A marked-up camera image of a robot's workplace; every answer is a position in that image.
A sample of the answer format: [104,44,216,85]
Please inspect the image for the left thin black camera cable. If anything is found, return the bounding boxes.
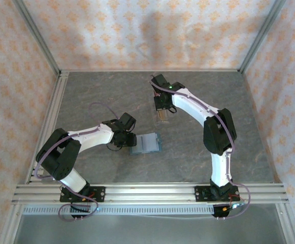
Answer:
[106,142,124,152]

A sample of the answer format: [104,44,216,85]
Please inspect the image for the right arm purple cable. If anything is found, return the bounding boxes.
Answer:
[149,75,252,221]

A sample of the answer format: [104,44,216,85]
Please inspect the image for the wide aluminium edge rail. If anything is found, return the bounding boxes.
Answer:
[28,71,70,184]

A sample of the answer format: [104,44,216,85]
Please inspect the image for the grey metal sheet panel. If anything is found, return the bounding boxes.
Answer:
[14,215,286,244]

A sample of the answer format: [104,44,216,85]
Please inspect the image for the right black wrist camera box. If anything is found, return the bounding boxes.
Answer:
[150,74,173,89]

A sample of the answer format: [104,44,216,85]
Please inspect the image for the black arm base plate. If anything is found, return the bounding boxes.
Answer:
[194,185,240,203]
[59,186,106,203]

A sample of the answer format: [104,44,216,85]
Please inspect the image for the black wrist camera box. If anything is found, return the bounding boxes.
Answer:
[118,112,137,132]
[150,74,173,89]

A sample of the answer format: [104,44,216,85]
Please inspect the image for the aluminium frame leg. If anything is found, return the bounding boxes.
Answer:
[0,203,23,244]
[275,203,295,244]

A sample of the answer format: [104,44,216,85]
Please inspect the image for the aluminium frame post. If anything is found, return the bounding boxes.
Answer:
[238,0,288,74]
[11,0,62,75]

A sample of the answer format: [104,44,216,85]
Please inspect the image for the clear acrylic card stand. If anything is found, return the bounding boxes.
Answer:
[152,87,180,125]

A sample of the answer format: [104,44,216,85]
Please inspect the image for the blue card holder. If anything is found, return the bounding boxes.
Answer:
[128,132,163,156]

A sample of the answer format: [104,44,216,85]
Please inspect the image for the grey slotted cable duct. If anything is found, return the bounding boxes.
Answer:
[21,204,215,216]

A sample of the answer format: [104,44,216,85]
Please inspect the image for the left black wrist camera box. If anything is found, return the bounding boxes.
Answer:
[118,112,137,132]

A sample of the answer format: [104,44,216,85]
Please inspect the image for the thin aluminium edge rail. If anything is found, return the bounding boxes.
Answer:
[59,68,244,73]

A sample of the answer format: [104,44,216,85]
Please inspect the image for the black controller board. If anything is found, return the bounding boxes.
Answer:
[212,203,247,221]
[70,204,92,221]

